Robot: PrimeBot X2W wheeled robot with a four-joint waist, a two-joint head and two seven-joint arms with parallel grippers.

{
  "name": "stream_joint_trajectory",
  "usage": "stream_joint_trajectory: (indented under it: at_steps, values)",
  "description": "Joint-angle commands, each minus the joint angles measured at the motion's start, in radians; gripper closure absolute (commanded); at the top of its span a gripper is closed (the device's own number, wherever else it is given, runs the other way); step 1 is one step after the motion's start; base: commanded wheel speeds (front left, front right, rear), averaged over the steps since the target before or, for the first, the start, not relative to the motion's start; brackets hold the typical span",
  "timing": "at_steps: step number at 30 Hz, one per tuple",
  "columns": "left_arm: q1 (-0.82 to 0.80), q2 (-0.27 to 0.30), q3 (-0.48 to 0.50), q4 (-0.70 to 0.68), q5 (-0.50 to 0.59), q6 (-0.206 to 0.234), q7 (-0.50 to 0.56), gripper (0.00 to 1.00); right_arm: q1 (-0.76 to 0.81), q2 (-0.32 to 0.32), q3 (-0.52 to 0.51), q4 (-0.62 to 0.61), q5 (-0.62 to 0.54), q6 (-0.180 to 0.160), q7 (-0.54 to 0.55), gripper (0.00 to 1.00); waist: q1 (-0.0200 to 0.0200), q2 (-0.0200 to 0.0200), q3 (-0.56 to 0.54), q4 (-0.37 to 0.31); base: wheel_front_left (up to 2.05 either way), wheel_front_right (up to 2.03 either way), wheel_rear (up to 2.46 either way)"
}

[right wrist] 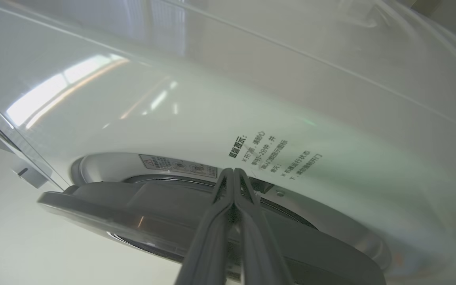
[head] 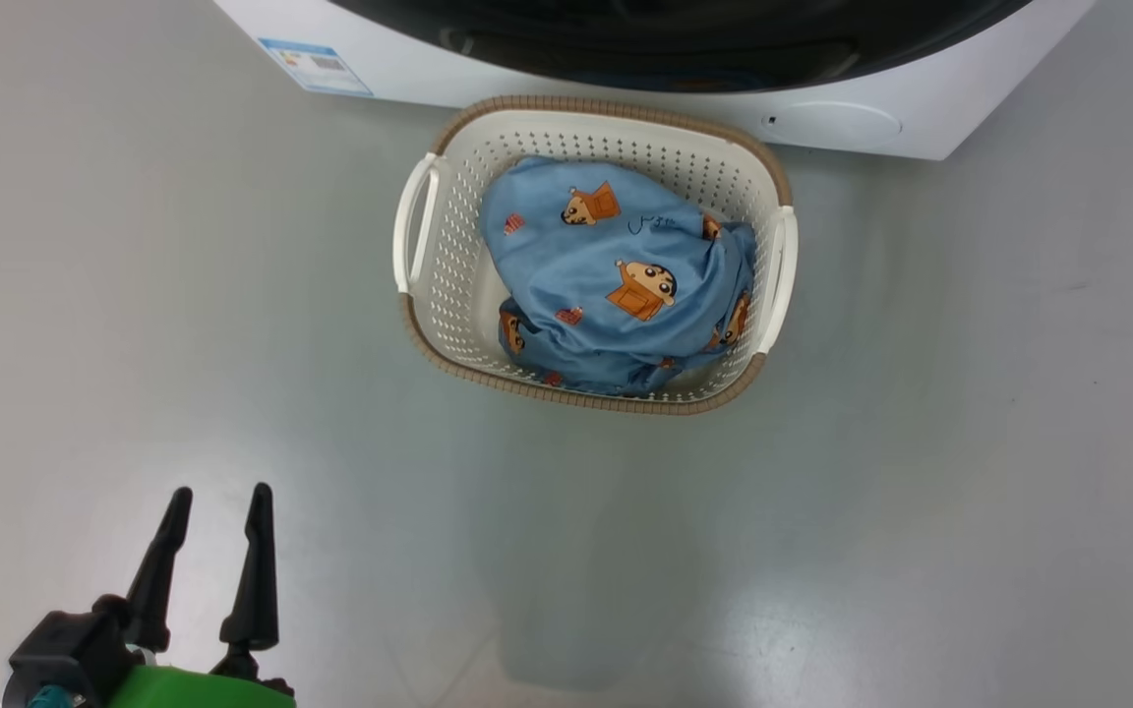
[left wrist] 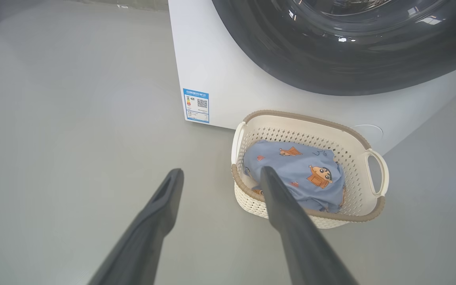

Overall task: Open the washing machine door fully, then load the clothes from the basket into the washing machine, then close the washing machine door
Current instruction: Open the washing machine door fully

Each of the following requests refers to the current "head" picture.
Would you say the white front-load washing machine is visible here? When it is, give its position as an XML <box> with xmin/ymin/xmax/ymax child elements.
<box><xmin>212</xmin><ymin>0</ymin><xmax>1099</xmax><ymax>161</ymax></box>

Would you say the cream perforated laundry basket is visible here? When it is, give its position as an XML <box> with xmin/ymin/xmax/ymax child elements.
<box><xmin>392</xmin><ymin>95</ymin><xmax>800</xmax><ymax>416</ymax></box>

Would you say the round white filter cover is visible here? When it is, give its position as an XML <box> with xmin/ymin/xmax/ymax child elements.
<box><xmin>761</xmin><ymin>100</ymin><xmax>904</xmax><ymax>151</ymax></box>

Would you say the black round glass washer door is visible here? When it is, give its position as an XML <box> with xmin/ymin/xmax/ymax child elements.
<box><xmin>330</xmin><ymin>0</ymin><xmax>1035</xmax><ymax>94</ymax></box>

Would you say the blue cartoon print garment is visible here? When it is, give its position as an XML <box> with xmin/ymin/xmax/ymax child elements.
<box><xmin>481</xmin><ymin>155</ymin><xmax>757</xmax><ymax>396</ymax></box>

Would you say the blue energy label sticker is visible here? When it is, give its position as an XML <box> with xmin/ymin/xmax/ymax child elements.
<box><xmin>258</xmin><ymin>37</ymin><xmax>374</xmax><ymax>96</ymax></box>

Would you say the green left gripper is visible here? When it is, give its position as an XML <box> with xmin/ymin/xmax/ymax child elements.
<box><xmin>94</xmin><ymin>482</ymin><xmax>297</xmax><ymax>708</ymax></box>

